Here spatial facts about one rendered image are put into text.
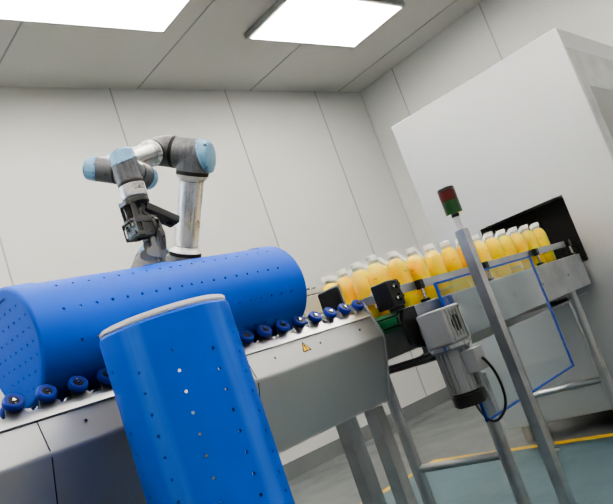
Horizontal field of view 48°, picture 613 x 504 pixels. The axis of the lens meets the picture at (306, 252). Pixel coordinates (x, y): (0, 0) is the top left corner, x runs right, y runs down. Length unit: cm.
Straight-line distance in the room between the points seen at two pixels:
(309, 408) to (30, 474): 85
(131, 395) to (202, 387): 14
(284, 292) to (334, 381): 32
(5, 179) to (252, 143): 227
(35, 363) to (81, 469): 25
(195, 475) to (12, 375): 57
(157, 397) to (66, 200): 397
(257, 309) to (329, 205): 473
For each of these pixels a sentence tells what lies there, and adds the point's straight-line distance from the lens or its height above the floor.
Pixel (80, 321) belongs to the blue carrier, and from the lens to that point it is 165.
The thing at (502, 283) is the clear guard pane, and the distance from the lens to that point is 284.
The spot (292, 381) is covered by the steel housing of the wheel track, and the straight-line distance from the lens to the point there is 200.
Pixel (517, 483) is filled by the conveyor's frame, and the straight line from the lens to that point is 265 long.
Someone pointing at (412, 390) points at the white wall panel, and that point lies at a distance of 671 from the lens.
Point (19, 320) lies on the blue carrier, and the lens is 167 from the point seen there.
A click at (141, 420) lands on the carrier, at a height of 84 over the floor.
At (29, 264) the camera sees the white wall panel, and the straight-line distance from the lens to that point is 500.
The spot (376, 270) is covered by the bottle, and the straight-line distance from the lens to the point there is 239.
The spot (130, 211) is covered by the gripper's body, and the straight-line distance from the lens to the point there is 201.
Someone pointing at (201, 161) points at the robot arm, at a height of 161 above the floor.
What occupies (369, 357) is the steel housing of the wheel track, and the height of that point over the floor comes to 79.
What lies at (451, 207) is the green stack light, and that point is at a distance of 251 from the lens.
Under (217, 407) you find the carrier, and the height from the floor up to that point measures 82.
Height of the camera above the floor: 84
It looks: 9 degrees up
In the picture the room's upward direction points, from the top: 19 degrees counter-clockwise
